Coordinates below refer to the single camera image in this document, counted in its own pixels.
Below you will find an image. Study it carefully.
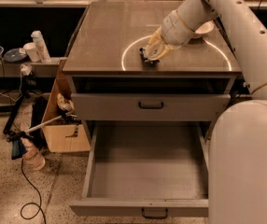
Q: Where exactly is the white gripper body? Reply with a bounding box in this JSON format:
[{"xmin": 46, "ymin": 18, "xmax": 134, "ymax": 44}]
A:
[{"xmin": 162, "ymin": 10, "xmax": 194, "ymax": 46}]

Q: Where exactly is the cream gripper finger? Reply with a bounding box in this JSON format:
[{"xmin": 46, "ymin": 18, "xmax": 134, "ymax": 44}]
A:
[
  {"xmin": 148, "ymin": 42, "xmax": 180, "ymax": 61},
  {"xmin": 145, "ymin": 27, "xmax": 164, "ymax": 58}
]

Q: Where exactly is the dark blue rxbar packet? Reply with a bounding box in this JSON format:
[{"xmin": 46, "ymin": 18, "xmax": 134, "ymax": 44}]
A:
[{"xmin": 139, "ymin": 48, "xmax": 160, "ymax": 65}]

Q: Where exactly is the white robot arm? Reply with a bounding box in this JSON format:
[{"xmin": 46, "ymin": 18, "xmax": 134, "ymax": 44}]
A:
[{"xmin": 145, "ymin": 0, "xmax": 267, "ymax": 224}]

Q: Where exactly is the grey drawer cabinet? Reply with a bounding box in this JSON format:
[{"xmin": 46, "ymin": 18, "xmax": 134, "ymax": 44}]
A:
[{"xmin": 62, "ymin": 0, "xmax": 244, "ymax": 133}]

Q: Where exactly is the closed top drawer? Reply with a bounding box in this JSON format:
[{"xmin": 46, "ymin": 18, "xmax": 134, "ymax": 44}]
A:
[{"xmin": 72, "ymin": 93, "xmax": 230, "ymax": 121}]

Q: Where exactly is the open middle drawer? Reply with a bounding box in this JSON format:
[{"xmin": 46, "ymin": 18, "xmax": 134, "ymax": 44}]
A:
[{"xmin": 70, "ymin": 121, "xmax": 208, "ymax": 219}]

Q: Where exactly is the white bowl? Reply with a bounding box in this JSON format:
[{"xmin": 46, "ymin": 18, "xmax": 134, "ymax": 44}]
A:
[{"xmin": 192, "ymin": 21, "xmax": 215, "ymax": 39}]

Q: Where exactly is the white spray can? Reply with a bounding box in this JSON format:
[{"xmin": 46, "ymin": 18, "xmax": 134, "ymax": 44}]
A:
[{"xmin": 31, "ymin": 31, "xmax": 51, "ymax": 63}]

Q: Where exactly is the white paper cup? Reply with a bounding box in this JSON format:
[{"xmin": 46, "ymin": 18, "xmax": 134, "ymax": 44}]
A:
[{"xmin": 23, "ymin": 42, "xmax": 40, "ymax": 62}]

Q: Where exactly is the cardboard box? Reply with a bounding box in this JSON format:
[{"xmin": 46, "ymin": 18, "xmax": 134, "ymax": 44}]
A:
[{"xmin": 42, "ymin": 62, "xmax": 91, "ymax": 153}]

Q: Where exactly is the blue plate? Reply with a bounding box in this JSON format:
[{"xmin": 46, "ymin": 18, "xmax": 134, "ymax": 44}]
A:
[{"xmin": 4, "ymin": 48, "xmax": 28, "ymax": 63}]

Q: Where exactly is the spray bottle with blue trigger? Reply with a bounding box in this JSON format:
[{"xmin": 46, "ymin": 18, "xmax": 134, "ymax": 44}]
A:
[{"xmin": 11, "ymin": 136, "xmax": 46, "ymax": 171}]

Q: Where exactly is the white rod tool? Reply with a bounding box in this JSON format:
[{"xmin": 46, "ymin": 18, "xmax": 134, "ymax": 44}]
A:
[{"xmin": 7, "ymin": 111, "xmax": 77, "ymax": 142}]

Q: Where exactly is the black floor cable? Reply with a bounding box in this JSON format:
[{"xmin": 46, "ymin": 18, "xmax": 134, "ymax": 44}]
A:
[{"xmin": 19, "ymin": 158, "xmax": 48, "ymax": 224}]

